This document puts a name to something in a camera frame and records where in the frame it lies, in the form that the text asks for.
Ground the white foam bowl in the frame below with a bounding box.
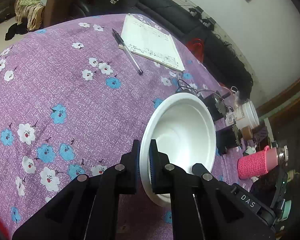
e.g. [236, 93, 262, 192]
[139, 93, 216, 207]

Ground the purple floral tablecloth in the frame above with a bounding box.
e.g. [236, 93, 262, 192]
[0, 13, 256, 240]

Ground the pink knit-sleeved bottle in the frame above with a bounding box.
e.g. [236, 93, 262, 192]
[237, 145, 289, 180]

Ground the white plastic jar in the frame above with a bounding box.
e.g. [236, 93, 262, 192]
[225, 100, 260, 129]

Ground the black ballpoint pen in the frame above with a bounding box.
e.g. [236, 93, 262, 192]
[112, 29, 143, 75]

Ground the red plastic bag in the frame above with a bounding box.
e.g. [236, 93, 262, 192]
[186, 38, 204, 63]

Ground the white notepad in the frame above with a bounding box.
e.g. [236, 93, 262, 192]
[121, 14, 185, 72]

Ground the black leather sofa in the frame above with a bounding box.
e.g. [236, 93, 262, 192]
[69, 0, 254, 100]

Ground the green patterned cloth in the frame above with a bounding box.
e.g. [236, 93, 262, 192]
[14, 0, 47, 31]

